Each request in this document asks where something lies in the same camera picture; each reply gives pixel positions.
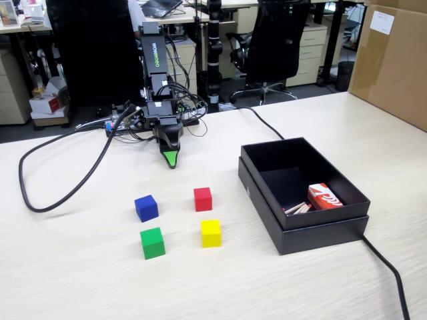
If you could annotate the white shipping label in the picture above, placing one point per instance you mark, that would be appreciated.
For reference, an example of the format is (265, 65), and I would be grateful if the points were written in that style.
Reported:
(382, 21)

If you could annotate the beige office desk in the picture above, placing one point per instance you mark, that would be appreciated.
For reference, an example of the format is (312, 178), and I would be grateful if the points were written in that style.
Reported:
(26, 27)

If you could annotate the white red open carton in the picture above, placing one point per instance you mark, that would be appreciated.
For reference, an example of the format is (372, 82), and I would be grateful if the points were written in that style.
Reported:
(50, 100)

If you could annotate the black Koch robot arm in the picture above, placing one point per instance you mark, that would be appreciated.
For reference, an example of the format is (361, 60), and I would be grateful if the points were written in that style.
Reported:
(156, 53)

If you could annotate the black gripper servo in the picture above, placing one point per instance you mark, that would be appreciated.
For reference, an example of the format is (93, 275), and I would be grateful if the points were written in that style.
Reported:
(161, 111)

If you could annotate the black high-back office chair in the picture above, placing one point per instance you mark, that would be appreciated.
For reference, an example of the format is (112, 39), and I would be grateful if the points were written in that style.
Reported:
(96, 50)

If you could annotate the beige cabinet beside floor boxes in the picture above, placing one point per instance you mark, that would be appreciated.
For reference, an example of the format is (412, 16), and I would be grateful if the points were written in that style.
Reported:
(13, 90)

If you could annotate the yellow wooden cube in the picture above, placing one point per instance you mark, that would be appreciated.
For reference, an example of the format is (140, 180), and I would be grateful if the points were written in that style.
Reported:
(211, 233)

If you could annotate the flat brown cardboard carton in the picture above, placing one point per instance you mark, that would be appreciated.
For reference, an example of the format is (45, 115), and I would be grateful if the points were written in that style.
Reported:
(50, 120)

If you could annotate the large brown cardboard box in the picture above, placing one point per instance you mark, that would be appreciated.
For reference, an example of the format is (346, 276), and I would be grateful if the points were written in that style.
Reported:
(390, 66)

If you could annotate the green wooden cube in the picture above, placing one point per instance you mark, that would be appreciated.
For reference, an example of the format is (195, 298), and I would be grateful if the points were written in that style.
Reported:
(152, 243)

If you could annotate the black open box tray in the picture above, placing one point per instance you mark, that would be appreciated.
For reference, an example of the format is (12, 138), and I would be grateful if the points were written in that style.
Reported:
(283, 160)

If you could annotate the black pole with white rings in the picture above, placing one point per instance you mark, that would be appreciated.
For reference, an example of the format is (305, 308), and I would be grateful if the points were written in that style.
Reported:
(214, 60)

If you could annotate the beige cabinet behind robot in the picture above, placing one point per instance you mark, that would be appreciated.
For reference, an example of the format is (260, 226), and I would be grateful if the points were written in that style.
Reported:
(181, 63)

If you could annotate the red wooden cube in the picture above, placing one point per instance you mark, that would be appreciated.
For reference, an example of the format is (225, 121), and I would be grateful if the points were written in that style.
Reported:
(203, 199)

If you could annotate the black mesh chair chrome base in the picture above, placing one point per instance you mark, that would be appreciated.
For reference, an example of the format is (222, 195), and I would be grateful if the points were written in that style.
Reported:
(277, 43)

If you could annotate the black waste bin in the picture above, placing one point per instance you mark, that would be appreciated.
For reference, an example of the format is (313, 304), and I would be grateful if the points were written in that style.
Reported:
(345, 76)

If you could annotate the open dark laptop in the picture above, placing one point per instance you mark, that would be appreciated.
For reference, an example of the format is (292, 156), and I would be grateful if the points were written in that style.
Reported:
(160, 7)

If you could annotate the beige three-drawer cabinet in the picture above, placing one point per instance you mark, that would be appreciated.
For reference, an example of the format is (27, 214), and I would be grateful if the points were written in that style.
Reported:
(308, 53)

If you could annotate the person in white shirt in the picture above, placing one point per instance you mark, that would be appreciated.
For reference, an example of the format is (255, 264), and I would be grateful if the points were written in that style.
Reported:
(135, 15)

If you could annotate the wooden match red head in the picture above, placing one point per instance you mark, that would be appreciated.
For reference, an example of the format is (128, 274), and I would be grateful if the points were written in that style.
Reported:
(298, 209)
(295, 207)
(304, 210)

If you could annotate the orange white matchbox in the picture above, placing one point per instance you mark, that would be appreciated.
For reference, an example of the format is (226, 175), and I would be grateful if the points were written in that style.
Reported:
(325, 197)

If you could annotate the framed picture card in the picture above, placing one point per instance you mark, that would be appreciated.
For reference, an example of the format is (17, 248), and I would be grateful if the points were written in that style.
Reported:
(8, 12)

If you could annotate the white red small box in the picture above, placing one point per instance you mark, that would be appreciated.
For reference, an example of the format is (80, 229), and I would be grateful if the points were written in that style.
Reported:
(34, 10)

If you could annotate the blue wooden cube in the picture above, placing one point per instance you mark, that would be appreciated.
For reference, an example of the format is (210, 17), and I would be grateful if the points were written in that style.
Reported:
(146, 208)

